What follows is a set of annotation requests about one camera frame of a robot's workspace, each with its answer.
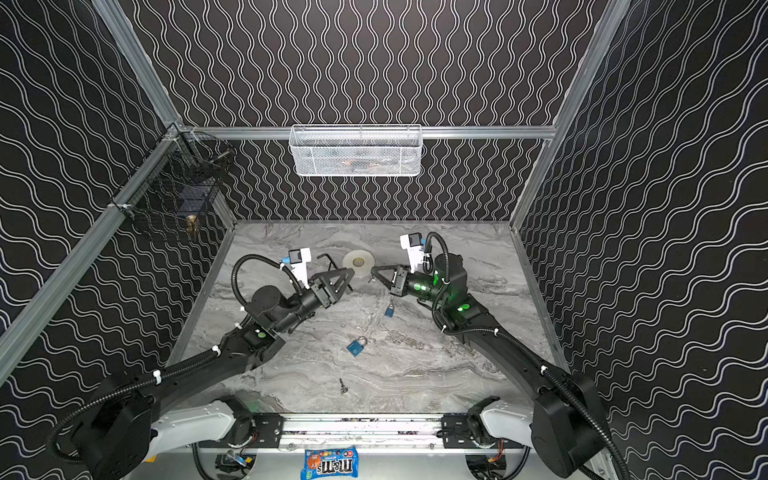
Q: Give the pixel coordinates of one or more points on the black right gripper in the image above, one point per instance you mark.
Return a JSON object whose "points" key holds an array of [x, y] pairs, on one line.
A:
{"points": [[399, 282]]}

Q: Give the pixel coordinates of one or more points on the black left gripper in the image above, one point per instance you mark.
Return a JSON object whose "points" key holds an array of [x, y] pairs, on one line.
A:
{"points": [[323, 290]]}

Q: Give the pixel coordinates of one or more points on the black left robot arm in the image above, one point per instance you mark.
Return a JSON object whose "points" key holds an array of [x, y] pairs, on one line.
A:
{"points": [[114, 431]]}

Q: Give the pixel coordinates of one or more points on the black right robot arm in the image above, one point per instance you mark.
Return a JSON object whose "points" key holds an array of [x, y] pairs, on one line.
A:
{"points": [[567, 425]]}

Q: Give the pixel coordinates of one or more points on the black hex key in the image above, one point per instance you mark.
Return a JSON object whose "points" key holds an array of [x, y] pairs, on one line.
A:
{"points": [[332, 263]]}

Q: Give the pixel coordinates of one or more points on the white tape roll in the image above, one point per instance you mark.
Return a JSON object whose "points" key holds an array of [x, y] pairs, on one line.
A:
{"points": [[360, 261]]}

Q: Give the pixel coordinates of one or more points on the large blue padlock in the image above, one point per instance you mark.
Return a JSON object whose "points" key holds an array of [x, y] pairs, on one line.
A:
{"points": [[356, 347]]}

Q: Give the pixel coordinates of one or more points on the brass padlock in basket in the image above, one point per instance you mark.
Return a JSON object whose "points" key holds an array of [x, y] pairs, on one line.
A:
{"points": [[192, 225]]}

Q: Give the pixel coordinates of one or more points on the candy bag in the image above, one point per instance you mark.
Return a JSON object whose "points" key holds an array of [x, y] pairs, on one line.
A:
{"points": [[327, 463]]}

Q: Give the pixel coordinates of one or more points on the white wire basket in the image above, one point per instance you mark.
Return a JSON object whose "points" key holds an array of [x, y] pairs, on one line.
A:
{"points": [[356, 150]]}

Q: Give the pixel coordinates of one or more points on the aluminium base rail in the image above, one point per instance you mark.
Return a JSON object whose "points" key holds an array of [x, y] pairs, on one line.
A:
{"points": [[401, 433]]}

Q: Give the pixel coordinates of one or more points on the black wire basket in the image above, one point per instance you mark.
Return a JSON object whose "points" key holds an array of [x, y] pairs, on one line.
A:
{"points": [[186, 182]]}

